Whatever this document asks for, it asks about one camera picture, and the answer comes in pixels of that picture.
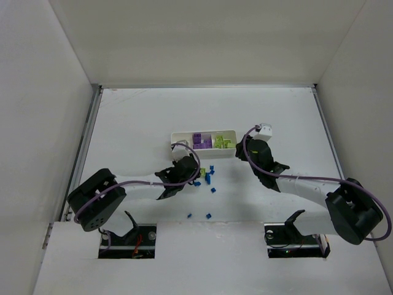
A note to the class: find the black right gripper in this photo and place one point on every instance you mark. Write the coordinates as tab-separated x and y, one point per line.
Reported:
245	147

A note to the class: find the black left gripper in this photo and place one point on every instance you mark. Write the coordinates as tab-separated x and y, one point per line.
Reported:
193	171

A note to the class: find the purple lego brick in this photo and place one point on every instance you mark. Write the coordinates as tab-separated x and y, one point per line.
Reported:
203	145

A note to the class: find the purple curved studded lego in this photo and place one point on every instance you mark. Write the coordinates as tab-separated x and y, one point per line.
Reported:
196	138

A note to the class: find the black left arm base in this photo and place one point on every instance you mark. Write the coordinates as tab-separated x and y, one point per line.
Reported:
137	243

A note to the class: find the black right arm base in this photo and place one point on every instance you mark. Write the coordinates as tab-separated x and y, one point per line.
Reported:
285	241

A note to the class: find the large blue curved lego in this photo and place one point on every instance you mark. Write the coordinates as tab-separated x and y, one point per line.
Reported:
208	178

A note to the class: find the white three-compartment container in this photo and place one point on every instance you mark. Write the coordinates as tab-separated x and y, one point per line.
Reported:
209	136

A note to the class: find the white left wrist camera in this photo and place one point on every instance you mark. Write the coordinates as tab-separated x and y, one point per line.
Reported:
179	151

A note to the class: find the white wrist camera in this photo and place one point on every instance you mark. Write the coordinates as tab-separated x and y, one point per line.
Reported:
263	132
179	151

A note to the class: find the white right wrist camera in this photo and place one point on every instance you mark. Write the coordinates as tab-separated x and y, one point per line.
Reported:
263	132

